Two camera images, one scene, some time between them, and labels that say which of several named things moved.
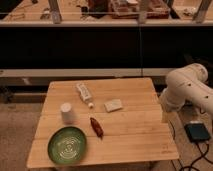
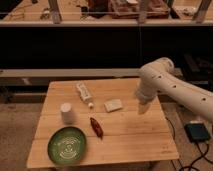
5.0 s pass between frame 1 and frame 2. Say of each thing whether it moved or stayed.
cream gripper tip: moved
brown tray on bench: stayed
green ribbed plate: stayed
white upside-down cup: stayed
